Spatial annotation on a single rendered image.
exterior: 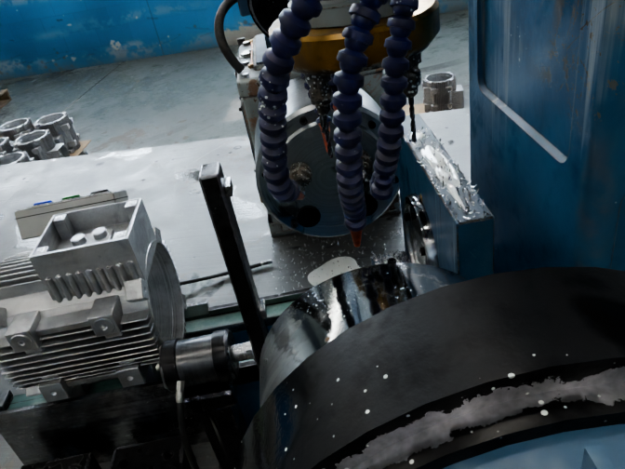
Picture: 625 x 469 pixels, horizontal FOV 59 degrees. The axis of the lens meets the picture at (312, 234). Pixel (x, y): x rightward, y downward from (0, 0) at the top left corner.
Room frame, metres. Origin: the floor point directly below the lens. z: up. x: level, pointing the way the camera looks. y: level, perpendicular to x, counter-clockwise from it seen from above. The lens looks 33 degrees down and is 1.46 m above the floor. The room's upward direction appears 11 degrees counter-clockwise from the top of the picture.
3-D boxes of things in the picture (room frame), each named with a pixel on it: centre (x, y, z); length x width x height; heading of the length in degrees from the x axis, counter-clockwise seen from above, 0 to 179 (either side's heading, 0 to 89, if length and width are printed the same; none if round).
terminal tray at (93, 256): (0.62, 0.27, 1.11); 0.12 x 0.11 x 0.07; 89
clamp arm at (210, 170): (0.48, 0.08, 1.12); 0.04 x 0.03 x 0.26; 89
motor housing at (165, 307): (0.62, 0.31, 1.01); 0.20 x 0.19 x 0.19; 89
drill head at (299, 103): (0.97, -0.05, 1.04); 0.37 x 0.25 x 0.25; 179
